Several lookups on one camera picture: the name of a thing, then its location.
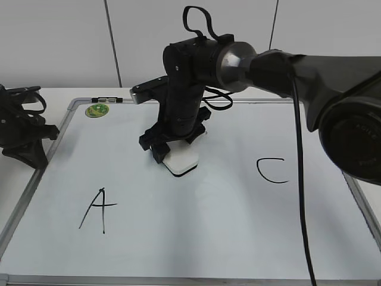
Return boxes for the grey framed whiteboard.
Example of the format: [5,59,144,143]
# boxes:
[0,97,381,286]

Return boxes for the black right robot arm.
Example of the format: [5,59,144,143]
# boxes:
[131,35,380,185]

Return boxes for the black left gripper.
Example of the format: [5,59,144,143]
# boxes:
[1,85,60,169]

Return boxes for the green round sticker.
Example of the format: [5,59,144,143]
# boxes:
[85,104,110,119]

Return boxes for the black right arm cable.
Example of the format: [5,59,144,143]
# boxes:
[182,5,317,286]

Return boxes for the white whiteboard eraser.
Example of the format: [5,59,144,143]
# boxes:
[163,141,199,177]

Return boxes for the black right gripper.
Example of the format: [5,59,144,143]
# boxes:
[139,38,222,164]

